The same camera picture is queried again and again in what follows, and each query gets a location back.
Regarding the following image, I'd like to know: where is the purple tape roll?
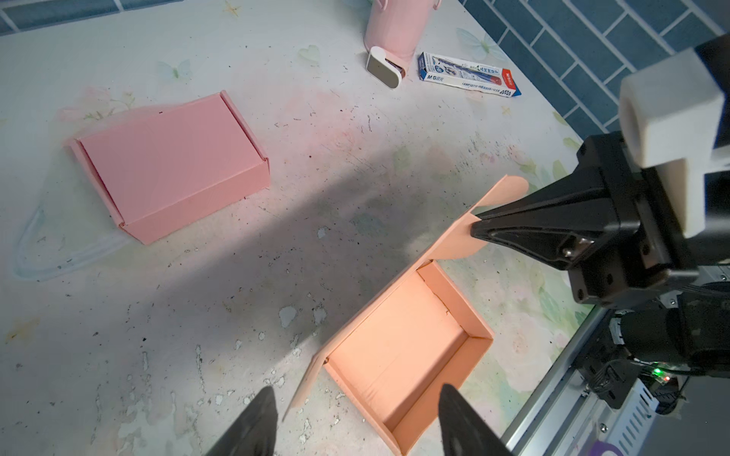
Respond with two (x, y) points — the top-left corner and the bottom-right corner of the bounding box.
(582, 440), (624, 456)

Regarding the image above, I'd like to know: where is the orange paper box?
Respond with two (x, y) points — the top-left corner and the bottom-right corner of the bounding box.
(287, 209), (494, 455)

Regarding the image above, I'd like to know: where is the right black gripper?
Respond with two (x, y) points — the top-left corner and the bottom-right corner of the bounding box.
(471, 132), (729, 308)

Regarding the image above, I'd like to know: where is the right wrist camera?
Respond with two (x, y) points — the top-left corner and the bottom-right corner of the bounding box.
(619, 34), (729, 238)

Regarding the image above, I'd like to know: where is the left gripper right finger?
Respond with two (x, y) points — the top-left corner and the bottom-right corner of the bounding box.
(438, 384), (511, 456)

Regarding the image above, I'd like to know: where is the pink paper box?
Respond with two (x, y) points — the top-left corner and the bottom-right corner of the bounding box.
(68, 91), (271, 245)

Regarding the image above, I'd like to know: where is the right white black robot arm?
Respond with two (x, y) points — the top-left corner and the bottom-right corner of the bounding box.
(471, 132), (729, 408)

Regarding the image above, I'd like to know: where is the pink pencil cup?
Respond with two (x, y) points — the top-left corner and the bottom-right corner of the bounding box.
(364, 0), (442, 70)

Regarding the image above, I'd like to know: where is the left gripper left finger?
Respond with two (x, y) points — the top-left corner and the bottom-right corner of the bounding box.
(206, 386), (279, 456)

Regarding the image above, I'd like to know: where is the white toothpaste tube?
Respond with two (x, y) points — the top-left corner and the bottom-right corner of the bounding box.
(417, 52), (522, 98)

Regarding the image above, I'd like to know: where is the aluminium mounting rail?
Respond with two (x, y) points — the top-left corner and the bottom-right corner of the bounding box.
(501, 308), (659, 455)

